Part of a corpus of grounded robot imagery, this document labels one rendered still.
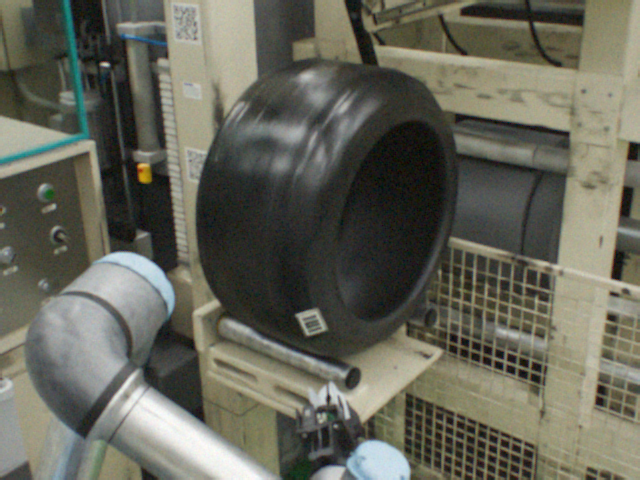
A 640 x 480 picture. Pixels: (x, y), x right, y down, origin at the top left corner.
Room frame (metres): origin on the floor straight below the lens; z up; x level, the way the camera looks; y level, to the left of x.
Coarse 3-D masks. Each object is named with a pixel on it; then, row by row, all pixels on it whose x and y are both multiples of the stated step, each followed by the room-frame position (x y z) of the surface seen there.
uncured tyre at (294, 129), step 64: (320, 64) 1.51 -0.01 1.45; (256, 128) 1.36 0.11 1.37; (320, 128) 1.31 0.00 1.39; (384, 128) 1.37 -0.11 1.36; (448, 128) 1.56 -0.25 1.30; (256, 192) 1.28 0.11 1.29; (320, 192) 1.25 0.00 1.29; (384, 192) 1.73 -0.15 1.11; (448, 192) 1.56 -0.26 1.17; (256, 256) 1.25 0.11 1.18; (320, 256) 1.23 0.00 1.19; (384, 256) 1.65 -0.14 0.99; (256, 320) 1.31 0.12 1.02; (384, 320) 1.38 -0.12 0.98
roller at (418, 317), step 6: (420, 306) 1.53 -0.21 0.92; (426, 306) 1.53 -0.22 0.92; (414, 312) 1.52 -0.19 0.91; (420, 312) 1.52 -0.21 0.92; (426, 312) 1.51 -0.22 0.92; (432, 312) 1.51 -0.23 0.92; (414, 318) 1.52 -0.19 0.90; (420, 318) 1.51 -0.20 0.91; (426, 318) 1.50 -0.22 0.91; (432, 318) 1.51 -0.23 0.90; (420, 324) 1.51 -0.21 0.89; (426, 324) 1.50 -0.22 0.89; (432, 324) 1.51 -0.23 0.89
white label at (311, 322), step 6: (306, 312) 1.23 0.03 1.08; (312, 312) 1.23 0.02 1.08; (318, 312) 1.23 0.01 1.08; (300, 318) 1.23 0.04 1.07; (306, 318) 1.23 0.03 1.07; (312, 318) 1.23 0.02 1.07; (318, 318) 1.24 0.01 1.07; (300, 324) 1.24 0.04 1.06; (306, 324) 1.24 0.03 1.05; (312, 324) 1.24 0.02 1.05; (318, 324) 1.24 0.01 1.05; (324, 324) 1.24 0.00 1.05; (306, 330) 1.24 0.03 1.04; (312, 330) 1.24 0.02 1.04; (318, 330) 1.25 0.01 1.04; (324, 330) 1.25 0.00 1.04
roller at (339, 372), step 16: (224, 320) 1.49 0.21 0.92; (224, 336) 1.48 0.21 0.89; (240, 336) 1.45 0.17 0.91; (256, 336) 1.43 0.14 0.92; (272, 336) 1.42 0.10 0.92; (272, 352) 1.39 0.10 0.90; (288, 352) 1.37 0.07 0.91; (304, 352) 1.36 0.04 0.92; (304, 368) 1.34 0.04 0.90; (320, 368) 1.32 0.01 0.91; (336, 368) 1.31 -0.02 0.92; (352, 368) 1.30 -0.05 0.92; (352, 384) 1.29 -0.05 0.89
